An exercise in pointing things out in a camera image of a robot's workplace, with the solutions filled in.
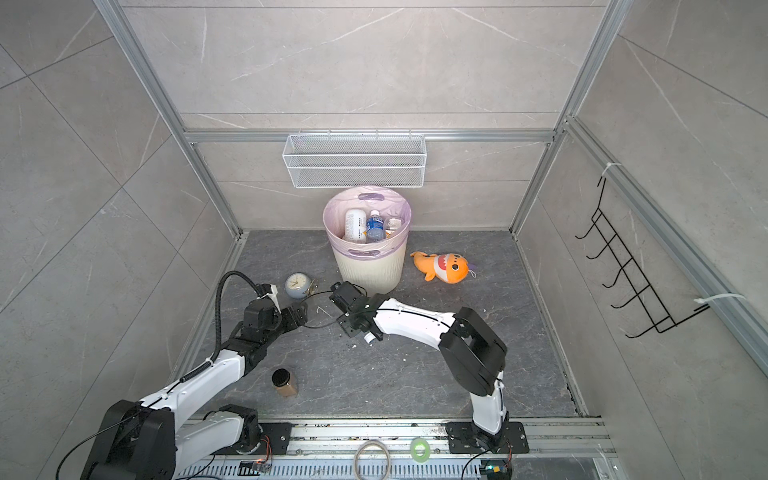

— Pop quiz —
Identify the white label wide bottle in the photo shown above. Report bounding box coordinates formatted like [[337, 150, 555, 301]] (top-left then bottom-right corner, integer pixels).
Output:
[[343, 208, 367, 244]]

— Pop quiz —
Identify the orange label pill bottle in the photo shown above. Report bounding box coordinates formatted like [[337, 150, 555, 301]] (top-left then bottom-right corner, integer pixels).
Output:
[[384, 218, 403, 238]]

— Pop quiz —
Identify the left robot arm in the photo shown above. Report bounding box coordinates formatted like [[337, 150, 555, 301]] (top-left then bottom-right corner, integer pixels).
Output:
[[80, 270, 307, 479]]

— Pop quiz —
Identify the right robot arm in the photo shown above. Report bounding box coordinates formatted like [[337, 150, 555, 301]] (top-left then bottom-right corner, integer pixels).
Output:
[[327, 282, 508, 446]]

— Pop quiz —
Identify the white ribbed trash bin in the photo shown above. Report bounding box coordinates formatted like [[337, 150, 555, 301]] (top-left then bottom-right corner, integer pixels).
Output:
[[322, 186, 413, 298]]

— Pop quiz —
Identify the pink bin liner bag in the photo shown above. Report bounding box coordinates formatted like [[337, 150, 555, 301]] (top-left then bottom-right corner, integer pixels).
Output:
[[322, 185, 412, 261]]

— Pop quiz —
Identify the brown jar black lid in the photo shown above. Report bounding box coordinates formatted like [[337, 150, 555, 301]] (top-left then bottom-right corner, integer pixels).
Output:
[[271, 368, 298, 397]]

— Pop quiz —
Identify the orange shark plush toy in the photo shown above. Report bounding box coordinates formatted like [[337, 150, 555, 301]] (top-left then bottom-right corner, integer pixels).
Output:
[[410, 251, 476, 284]]

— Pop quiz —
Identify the green tape roll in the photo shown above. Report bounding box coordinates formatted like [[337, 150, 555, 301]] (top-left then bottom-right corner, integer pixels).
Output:
[[410, 437, 431, 464]]

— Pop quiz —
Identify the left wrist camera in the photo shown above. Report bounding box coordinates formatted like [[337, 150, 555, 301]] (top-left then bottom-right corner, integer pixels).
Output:
[[257, 283, 281, 311]]

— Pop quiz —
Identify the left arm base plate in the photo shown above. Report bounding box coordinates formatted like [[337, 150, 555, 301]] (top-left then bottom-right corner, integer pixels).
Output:
[[233, 422, 293, 457]]

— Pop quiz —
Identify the grey cable ring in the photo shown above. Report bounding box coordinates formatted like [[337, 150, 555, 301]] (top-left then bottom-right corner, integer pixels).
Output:
[[352, 439, 392, 480]]

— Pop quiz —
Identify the white wire mesh basket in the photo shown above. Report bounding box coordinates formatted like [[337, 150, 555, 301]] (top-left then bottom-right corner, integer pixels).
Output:
[[282, 133, 428, 189]]

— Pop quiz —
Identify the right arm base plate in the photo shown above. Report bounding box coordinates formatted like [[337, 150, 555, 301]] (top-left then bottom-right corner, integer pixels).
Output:
[[444, 421, 530, 455]]

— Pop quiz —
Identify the black wall hook rack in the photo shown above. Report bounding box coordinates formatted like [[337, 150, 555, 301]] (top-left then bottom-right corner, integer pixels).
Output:
[[575, 177, 710, 339]]

